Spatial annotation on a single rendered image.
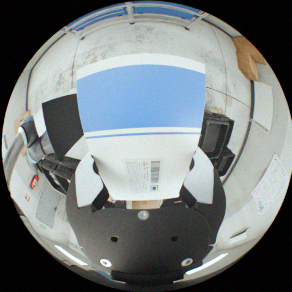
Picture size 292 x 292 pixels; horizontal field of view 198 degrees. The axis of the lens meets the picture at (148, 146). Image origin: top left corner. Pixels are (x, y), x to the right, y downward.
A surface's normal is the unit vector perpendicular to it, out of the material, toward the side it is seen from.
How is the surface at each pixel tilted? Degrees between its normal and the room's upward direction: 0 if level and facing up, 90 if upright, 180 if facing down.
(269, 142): 90
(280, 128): 90
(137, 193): 0
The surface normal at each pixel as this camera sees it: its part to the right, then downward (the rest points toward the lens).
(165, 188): 0.04, 0.53
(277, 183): -1.00, 0.04
